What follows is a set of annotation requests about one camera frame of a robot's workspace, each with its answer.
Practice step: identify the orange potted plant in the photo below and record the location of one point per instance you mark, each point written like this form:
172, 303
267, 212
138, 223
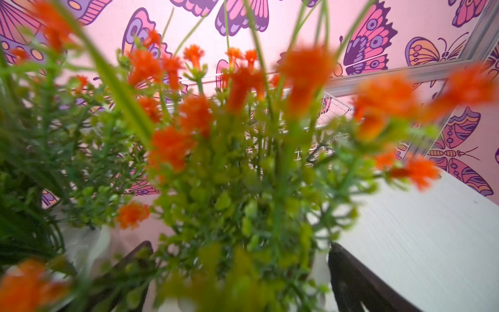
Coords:
253, 188
58, 135

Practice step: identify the white two-tier rack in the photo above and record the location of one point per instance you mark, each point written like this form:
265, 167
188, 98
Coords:
438, 249

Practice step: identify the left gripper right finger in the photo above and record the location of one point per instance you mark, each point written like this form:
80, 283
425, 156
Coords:
357, 288

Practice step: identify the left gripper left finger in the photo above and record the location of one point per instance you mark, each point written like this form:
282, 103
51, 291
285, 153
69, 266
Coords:
128, 269

